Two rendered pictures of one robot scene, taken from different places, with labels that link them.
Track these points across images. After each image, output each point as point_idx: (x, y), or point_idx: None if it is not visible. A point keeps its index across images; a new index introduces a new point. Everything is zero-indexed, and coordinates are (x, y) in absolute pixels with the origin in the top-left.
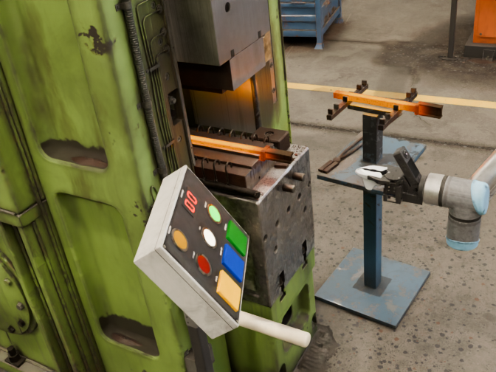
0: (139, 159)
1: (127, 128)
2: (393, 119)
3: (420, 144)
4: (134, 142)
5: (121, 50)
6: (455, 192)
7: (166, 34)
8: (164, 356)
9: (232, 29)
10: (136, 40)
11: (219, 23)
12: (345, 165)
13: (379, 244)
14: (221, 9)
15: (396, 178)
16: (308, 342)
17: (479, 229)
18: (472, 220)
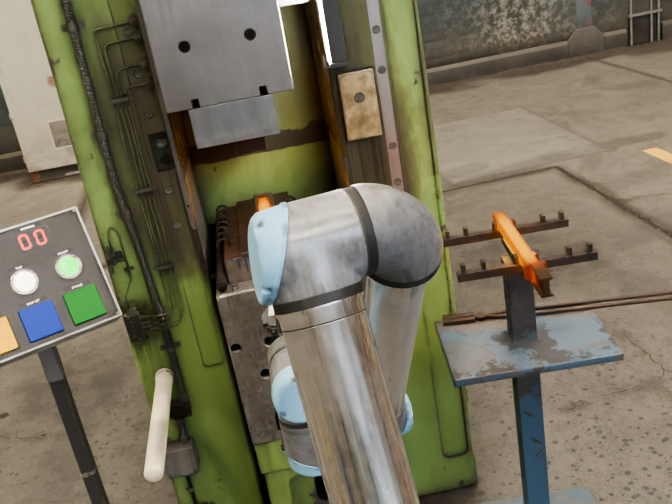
0: (91, 192)
1: (75, 154)
2: (495, 273)
3: (616, 348)
4: (84, 172)
5: (68, 72)
6: (273, 368)
7: (149, 67)
8: None
9: (194, 75)
10: (81, 65)
11: (165, 63)
12: (479, 327)
13: (540, 483)
14: (170, 47)
15: (270, 324)
16: (154, 478)
17: (306, 448)
18: (284, 423)
